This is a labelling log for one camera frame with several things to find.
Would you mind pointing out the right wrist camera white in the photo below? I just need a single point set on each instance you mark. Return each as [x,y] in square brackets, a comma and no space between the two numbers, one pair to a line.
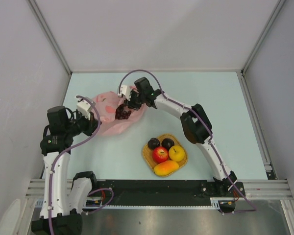
[125,92]

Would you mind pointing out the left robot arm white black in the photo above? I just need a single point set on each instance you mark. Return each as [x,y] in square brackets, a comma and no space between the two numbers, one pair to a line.
[62,206]

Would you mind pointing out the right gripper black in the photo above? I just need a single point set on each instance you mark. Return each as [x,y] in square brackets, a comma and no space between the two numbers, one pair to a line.
[130,104]

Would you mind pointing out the dark purple fake grapes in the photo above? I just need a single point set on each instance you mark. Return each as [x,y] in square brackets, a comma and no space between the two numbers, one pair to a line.
[122,113]

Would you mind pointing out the yellow fake apple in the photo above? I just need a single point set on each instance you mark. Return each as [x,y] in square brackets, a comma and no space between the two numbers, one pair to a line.
[176,153]

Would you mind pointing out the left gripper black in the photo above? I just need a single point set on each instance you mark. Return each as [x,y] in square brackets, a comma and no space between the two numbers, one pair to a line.
[91,124]

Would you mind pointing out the pink plastic bag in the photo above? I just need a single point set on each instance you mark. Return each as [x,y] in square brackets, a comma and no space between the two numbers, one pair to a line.
[115,120]

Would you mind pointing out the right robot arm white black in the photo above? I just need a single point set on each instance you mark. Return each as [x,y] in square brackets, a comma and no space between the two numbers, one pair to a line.
[196,125]

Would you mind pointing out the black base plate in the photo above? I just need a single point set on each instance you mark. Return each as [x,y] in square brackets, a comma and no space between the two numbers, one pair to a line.
[175,198]

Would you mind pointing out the red fake apple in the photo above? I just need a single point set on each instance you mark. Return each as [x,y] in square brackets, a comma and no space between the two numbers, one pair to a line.
[160,154]

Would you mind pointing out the dark fake mangosteen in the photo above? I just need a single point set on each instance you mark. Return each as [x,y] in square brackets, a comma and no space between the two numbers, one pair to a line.
[153,143]
[167,143]

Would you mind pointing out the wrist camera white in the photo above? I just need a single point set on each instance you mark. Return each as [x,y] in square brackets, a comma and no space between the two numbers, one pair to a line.
[125,92]
[84,107]

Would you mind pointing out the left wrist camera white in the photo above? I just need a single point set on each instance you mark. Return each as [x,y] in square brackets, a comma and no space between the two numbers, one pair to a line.
[84,107]

